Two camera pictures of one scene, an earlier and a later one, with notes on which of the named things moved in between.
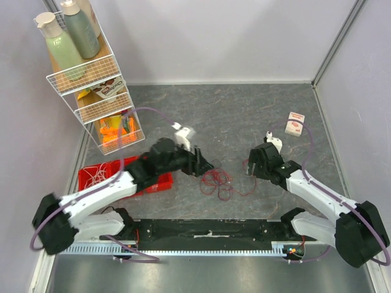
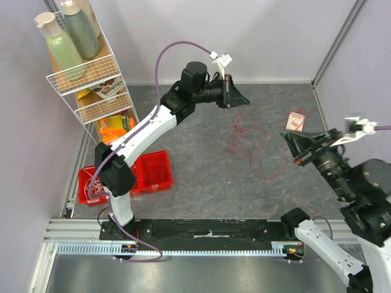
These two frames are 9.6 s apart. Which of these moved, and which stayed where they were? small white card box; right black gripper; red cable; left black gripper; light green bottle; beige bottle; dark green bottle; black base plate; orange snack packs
Moved: red cable; right black gripper; left black gripper
Stayed: orange snack packs; small white card box; beige bottle; light green bottle; black base plate; dark green bottle
